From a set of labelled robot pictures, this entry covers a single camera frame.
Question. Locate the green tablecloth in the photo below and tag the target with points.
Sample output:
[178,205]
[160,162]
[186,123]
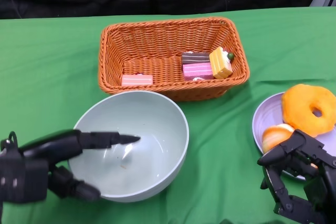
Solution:
[52,64]

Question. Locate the orange donut bread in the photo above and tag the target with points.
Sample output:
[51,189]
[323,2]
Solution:
[296,111]

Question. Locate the orange wicker basket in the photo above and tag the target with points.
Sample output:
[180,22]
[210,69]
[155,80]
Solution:
[170,90]

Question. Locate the yellow cake slice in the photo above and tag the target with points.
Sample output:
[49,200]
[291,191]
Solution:
[219,64]

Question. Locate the striped croissant bread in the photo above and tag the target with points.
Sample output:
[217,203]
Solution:
[275,136]

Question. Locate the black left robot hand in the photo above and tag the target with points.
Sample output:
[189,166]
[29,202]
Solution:
[57,145]

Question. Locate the lavender plate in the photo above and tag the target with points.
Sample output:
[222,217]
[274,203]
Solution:
[267,113]

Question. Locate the pale green bowl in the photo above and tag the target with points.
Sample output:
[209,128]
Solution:
[147,119]

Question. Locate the slim pink cherry cake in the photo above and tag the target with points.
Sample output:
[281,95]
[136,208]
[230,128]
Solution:
[136,79]

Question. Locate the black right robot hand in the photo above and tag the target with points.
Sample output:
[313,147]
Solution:
[320,182]

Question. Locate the pink layered cake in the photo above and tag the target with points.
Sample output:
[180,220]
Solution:
[197,71]

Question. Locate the chocolate layered cake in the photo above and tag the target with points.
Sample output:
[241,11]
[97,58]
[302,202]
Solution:
[195,57]

